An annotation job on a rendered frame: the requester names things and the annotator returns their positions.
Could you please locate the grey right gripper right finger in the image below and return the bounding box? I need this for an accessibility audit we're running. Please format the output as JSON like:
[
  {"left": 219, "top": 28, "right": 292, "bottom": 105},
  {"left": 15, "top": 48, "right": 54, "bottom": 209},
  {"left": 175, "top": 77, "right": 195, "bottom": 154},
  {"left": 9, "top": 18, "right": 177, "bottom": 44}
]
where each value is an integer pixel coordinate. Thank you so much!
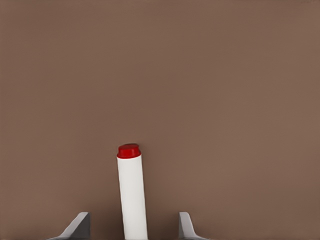
[{"left": 178, "top": 211, "right": 210, "bottom": 240}]

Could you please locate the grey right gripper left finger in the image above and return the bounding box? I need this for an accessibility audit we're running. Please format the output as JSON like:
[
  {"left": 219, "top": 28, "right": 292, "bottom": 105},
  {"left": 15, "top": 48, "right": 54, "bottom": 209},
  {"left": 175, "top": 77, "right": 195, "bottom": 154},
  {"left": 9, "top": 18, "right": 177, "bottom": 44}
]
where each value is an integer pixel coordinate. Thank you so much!
[{"left": 46, "top": 211, "right": 91, "bottom": 240}]

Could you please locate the white marker pen red end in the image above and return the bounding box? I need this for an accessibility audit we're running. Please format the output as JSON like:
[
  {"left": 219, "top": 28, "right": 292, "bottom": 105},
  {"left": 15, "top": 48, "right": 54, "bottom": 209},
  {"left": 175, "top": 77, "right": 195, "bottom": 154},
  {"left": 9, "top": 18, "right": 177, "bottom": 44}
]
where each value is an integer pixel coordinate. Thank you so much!
[{"left": 116, "top": 143, "right": 149, "bottom": 240}]

